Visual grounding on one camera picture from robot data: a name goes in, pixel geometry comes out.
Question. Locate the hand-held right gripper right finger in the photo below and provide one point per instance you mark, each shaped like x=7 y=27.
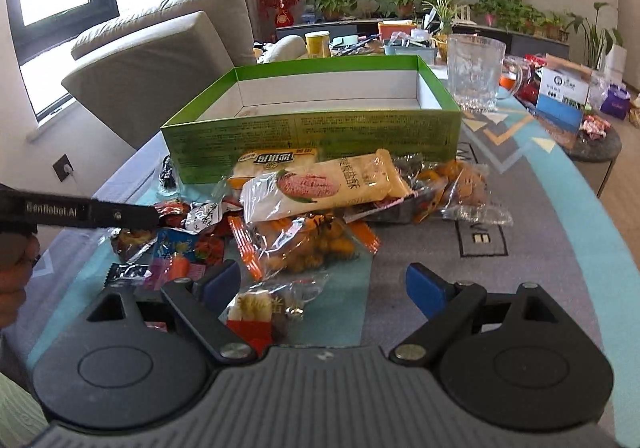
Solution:
x=425 y=285

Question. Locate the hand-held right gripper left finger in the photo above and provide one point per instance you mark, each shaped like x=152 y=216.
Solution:
x=222 y=282

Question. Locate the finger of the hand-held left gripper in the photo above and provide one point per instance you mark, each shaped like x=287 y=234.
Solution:
x=125 y=216

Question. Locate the yellow puffed cake packet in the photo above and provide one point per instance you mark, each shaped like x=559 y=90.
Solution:
x=280 y=162

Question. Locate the green cardboard box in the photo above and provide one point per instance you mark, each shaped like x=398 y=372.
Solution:
x=310 y=140

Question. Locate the person's left hand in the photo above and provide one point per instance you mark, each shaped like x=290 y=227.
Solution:
x=12 y=293

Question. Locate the clear brown snack packet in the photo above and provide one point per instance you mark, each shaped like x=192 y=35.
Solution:
x=132 y=243

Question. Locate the red fries-print snack packet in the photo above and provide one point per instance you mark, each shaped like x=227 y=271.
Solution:
x=250 y=323

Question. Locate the blue colourful snack packet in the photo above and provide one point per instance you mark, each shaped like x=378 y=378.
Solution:
x=182 y=253

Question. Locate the small black snack packet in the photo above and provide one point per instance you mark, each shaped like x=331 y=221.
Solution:
x=127 y=274

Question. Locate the silver white snack packet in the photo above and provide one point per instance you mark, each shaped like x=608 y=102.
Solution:
x=205 y=217

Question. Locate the dark tray snack packet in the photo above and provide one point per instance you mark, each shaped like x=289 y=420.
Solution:
x=400 y=210

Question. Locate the clear orange-edged snack packet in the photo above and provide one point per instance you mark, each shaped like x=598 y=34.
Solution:
x=300 y=245

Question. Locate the clear brown cookie packet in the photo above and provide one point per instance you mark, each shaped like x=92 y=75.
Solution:
x=467 y=185

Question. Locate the long cream snack packet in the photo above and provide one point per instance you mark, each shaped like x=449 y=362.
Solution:
x=330 y=183

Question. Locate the beige sofa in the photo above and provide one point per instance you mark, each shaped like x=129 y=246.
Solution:
x=150 y=63

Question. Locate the light green clothing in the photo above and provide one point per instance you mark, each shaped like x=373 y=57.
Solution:
x=17 y=408

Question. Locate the ribbed glass mug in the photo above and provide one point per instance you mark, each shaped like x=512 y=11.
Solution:
x=475 y=73

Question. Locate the round glass side table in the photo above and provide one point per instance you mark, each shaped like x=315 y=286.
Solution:
x=600 y=148

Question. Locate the clear glass cup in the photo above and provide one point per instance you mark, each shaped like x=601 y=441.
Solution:
x=517 y=75

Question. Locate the pile of assorted packets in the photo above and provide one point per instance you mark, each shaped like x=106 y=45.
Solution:
x=595 y=127

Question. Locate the blue and white carton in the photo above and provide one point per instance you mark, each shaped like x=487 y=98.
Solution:
x=560 y=95

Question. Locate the grey-blue storage basket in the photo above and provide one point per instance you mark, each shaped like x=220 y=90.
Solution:
x=407 y=50

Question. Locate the wicker basket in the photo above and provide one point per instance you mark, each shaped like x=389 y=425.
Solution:
x=441 y=45

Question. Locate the pile of pens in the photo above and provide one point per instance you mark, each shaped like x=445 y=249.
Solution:
x=360 y=47

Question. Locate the yellow canister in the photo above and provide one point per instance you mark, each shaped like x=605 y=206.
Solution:
x=318 y=45

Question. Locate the orange box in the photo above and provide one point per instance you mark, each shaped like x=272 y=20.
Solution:
x=395 y=29

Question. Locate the purple gift bag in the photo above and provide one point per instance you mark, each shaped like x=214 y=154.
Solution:
x=616 y=103

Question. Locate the red flower decoration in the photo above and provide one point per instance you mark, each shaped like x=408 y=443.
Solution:
x=282 y=3

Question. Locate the grey television cabinet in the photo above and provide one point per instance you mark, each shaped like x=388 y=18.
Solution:
x=540 y=45

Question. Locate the spider plant in vase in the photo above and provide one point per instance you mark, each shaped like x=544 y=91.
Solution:
x=442 y=8

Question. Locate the row of potted plants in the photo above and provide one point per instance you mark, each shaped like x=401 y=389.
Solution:
x=505 y=10

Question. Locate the tall leafy plant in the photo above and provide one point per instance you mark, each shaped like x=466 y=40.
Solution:
x=597 y=35

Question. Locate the wall socket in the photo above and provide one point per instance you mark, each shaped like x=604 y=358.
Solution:
x=64 y=168

